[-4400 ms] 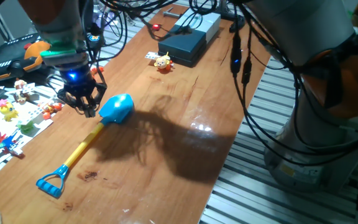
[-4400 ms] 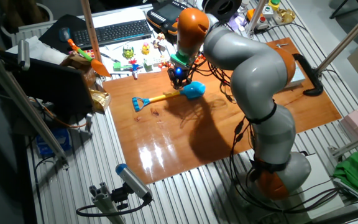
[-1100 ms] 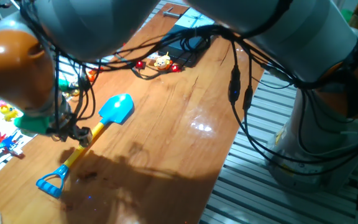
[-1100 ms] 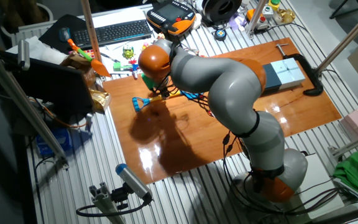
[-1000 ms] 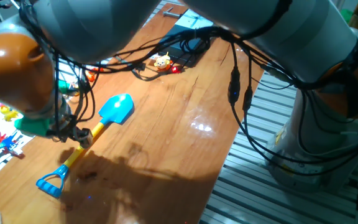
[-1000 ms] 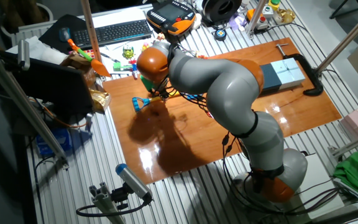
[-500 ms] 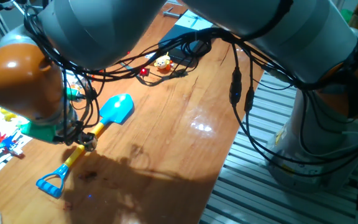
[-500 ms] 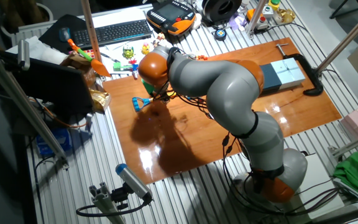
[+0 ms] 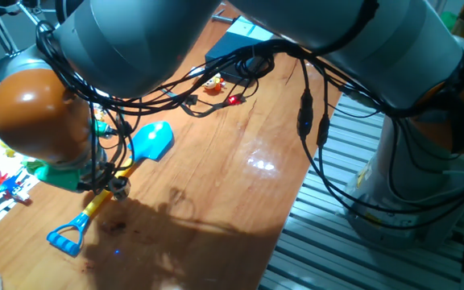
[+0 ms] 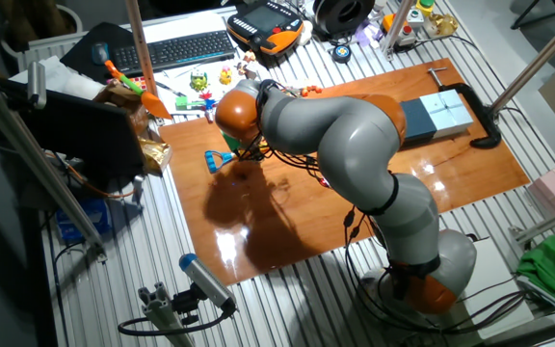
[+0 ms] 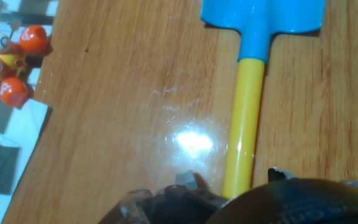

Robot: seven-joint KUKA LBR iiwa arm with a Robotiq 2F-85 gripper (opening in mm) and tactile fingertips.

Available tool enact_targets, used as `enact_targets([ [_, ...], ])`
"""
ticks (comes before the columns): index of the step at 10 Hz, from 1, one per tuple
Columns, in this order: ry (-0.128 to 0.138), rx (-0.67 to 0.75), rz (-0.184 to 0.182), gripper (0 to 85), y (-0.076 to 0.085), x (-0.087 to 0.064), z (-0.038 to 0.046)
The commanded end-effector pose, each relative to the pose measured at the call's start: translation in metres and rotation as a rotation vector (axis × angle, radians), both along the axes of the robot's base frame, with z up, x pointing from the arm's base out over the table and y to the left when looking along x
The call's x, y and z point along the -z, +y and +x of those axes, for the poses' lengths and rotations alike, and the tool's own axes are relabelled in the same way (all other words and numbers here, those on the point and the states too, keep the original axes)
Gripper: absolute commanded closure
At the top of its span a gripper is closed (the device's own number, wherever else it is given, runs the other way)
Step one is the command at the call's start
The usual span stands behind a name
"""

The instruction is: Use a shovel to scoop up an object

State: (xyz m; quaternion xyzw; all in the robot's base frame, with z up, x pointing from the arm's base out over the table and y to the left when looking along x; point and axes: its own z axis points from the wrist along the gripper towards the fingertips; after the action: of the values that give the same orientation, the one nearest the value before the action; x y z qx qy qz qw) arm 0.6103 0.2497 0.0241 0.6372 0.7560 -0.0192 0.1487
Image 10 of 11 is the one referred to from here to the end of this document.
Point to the black round puck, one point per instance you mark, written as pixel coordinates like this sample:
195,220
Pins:
341,54

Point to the blue carton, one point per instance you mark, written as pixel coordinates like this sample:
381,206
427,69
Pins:
82,219

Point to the plain silver camera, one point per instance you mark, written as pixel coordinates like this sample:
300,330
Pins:
36,84

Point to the wooden pole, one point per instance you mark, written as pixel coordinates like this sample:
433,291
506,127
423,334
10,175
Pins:
138,38

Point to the green block toy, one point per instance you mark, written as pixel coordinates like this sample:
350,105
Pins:
183,102

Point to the purple translucent object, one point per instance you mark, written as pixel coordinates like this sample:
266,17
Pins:
369,34

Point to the wooden board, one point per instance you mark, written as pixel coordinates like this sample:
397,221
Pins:
475,164

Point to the gold foil object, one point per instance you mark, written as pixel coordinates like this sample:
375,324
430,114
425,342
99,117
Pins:
443,25

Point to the dark blue box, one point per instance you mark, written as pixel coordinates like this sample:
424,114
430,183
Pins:
417,123

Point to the blue toy shovel yellow shaft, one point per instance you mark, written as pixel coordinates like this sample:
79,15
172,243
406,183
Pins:
215,161

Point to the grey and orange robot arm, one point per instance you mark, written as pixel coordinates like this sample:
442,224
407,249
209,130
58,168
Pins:
354,144

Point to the black mouse pad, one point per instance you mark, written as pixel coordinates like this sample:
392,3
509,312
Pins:
77,55

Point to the black laptop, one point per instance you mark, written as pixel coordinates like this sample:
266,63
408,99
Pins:
75,130

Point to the small orange box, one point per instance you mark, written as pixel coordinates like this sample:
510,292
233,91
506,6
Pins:
389,21

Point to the black filament spool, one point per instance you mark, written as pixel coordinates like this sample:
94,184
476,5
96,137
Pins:
345,14

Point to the black and orange teach pendant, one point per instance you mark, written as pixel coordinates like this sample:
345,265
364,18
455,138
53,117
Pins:
263,24

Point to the slanted aluminium pole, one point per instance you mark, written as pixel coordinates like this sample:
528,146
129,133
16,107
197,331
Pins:
537,60

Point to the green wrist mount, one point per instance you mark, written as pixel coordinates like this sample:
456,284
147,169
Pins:
230,142

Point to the paint palette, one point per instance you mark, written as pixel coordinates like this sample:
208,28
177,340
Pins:
138,84

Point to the green frog toy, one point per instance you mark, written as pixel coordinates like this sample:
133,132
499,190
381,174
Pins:
199,81

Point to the white rounded object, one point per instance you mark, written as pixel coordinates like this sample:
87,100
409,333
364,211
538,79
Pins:
305,33

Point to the black keyboard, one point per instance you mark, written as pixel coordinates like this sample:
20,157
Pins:
176,50

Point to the grey box green button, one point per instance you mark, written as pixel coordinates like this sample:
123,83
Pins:
415,18

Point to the yellow chick toy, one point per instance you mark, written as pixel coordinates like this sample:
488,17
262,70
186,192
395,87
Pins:
226,76

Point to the red and blue airplane toy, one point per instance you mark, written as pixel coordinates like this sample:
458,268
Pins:
208,105

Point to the gold foil bag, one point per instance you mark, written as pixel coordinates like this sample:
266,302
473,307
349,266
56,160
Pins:
156,154

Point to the aluminium pole by buttons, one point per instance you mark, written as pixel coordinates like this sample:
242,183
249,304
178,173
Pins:
395,26

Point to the silver camera with blue cap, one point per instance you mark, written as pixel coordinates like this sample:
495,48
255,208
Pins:
207,282

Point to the brown and white figure toy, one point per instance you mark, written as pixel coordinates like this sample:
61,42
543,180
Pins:
247,70

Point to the short aluminium beam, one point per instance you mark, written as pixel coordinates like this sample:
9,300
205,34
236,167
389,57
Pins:
547,221

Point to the brown paper bag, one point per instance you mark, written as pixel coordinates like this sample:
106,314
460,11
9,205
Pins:
123,98

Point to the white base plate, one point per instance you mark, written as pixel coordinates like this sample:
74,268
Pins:
499,284

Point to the dark computer mouse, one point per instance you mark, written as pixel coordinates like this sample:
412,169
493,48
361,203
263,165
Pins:
100,53

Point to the short aluminium profile stand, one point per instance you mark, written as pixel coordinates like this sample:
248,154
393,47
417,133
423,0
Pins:
162,313

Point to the white paper sheet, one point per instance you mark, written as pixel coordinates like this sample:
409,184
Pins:
176,84

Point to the long aluminium frame beam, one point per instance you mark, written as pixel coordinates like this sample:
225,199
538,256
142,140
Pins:
41,168

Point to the yellow box green top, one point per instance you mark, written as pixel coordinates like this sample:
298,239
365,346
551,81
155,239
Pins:
425,7

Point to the blue grey box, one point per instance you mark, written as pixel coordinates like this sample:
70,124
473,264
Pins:
448,113

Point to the green cloth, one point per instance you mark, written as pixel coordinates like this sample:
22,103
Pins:
552,262

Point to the red emergency stop button box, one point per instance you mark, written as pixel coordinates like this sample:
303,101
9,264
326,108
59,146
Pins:
406,36

